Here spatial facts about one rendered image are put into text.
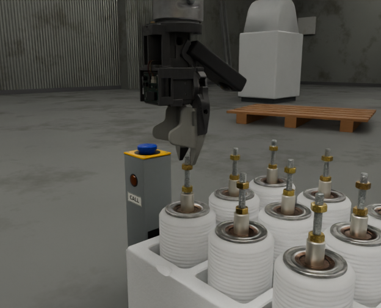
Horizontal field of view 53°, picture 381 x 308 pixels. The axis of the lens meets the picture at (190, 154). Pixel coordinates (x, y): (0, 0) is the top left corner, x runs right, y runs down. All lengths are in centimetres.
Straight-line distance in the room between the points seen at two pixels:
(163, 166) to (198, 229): 20
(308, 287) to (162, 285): 25
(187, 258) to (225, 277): 10
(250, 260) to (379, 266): 17
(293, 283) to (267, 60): 481
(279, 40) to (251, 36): 40
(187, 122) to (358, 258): 30
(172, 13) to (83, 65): 757
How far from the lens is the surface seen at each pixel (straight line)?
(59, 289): 95
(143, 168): 74
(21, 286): 99
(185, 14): 56
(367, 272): 58
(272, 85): 517
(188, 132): 58
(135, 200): 78
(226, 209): 69
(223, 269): 55
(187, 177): 62
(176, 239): 62
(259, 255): 54
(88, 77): 817
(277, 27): 523
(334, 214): 72
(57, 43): 787
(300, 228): 62
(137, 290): 70
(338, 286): 48
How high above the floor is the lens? 49
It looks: 13 degrees down
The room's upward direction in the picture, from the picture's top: straight up
